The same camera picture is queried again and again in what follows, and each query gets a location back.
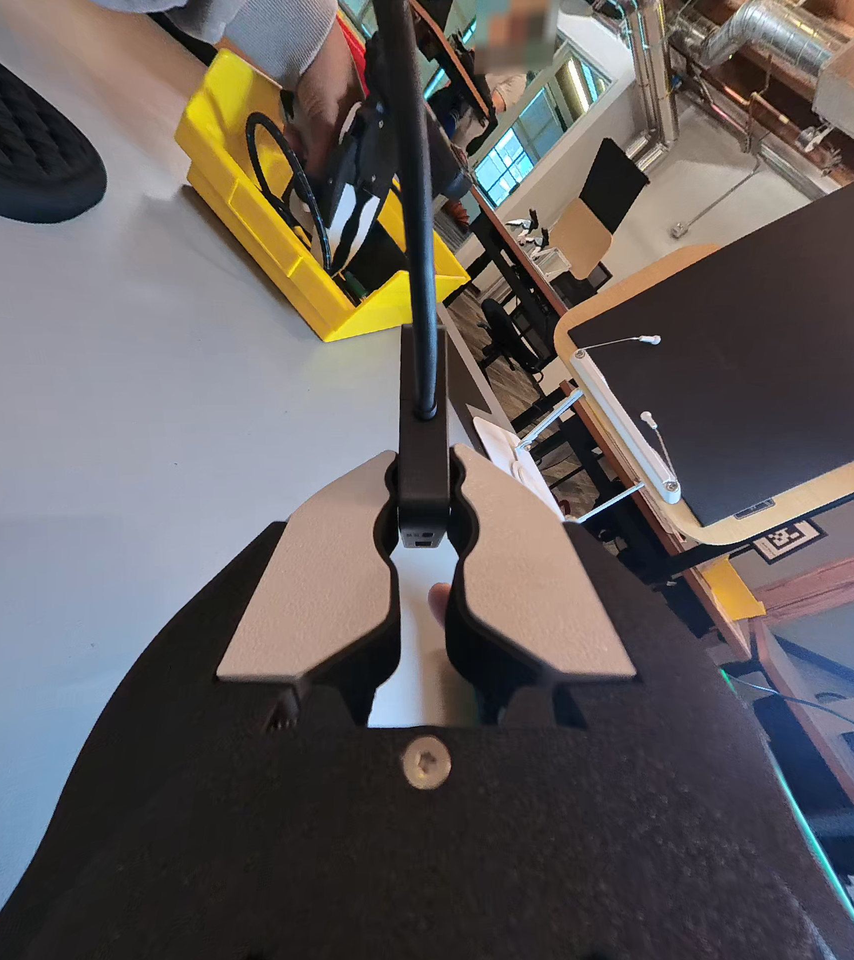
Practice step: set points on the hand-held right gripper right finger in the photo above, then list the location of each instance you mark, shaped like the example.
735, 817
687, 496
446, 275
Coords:
532, 592

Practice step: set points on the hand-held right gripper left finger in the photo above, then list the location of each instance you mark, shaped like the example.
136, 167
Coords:
314, 592

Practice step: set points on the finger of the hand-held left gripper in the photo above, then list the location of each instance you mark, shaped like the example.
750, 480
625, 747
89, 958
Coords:
367, 225
346, 214

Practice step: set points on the yellow plastic bin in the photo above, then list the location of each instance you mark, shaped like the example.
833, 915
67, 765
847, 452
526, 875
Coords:
246, 210

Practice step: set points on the black adapter hub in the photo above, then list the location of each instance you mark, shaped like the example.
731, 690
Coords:
423, 465

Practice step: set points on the person's left forearm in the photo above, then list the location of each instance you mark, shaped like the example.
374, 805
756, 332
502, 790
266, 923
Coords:
269, 30

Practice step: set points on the person's left hand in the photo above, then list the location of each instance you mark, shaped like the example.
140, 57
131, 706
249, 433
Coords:
322, 105

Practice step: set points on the black office chair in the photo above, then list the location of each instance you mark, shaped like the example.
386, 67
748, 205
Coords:
502, 330

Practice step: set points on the black and wood panel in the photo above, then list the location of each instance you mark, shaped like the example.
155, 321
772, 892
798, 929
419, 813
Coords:
614, 180

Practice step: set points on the square marker tag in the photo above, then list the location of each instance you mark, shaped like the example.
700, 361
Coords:
787, 541

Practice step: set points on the black textured wrist rest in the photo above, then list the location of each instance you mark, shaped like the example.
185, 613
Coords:
6, 135

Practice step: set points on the silver ventilation duct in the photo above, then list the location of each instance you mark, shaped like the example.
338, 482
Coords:
772, 30

